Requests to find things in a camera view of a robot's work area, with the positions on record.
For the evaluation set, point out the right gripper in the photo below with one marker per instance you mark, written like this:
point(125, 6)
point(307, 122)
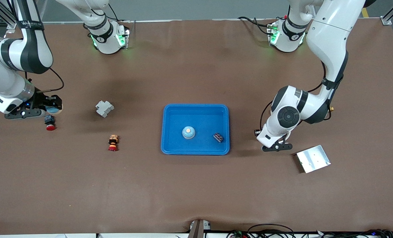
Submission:
point(42, 100)

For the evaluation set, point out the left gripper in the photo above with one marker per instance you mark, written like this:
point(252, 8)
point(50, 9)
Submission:
point(255, 132)

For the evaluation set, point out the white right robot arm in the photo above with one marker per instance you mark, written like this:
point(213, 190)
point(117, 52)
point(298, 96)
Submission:
point(5, 66)

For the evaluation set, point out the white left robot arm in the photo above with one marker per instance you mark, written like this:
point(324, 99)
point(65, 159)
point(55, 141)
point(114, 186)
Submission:
point(328, 33)

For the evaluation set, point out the red push button black block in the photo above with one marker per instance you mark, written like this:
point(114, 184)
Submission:
point(50, 121)

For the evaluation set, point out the white grey plastic terminal block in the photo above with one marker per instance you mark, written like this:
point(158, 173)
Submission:
point(104, 108)

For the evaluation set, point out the silver metal plate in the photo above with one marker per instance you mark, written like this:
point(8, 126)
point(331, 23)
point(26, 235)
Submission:
point(313, 159)

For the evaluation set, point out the blue plastic tray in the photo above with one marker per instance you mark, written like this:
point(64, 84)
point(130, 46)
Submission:
point(196, 145)

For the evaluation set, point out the orange red stacked button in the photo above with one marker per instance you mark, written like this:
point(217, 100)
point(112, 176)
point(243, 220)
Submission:
point(113, 142)

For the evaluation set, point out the brown table cover mat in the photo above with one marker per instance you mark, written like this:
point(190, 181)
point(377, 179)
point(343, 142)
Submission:
point(196, 191)

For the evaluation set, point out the grey brown mounting bracket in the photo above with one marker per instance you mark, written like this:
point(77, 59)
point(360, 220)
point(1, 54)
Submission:
point(198, 229)

